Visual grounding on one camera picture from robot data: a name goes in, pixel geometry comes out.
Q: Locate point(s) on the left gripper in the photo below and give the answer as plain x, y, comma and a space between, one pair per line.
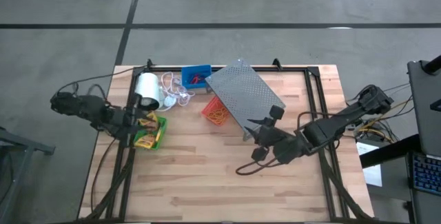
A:
129, 124

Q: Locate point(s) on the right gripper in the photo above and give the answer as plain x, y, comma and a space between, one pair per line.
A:
270, 136

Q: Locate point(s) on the green plastic basket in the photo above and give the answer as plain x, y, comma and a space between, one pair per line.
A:
163, 127

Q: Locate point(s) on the grey perforated metal shelf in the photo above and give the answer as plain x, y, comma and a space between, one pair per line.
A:
241, 89

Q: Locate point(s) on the orange plastic basket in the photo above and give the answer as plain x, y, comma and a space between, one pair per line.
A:
208, 108

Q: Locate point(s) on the blue plastic basket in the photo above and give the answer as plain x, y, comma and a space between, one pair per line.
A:
186, 70

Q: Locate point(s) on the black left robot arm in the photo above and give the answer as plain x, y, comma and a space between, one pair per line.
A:
86, 108

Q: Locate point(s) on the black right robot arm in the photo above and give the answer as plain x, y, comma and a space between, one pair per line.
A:
327, 129

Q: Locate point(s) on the white cylindrical desk lamp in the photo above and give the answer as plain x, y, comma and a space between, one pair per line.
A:
148, 86

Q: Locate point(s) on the grey metal stand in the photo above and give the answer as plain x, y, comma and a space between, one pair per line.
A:
34, 147

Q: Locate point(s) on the white paper sheet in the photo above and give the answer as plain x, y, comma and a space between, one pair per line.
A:
373, 177

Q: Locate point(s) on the backlit keyboard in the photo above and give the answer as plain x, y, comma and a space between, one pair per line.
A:
427, 174

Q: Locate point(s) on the black pole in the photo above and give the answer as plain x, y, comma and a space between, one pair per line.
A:
434, 64

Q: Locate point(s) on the black aluminium frame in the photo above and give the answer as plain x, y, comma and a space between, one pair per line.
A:
169, 69

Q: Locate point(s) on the black frame clamp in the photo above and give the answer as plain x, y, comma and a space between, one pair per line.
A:
149, 63
276, 63

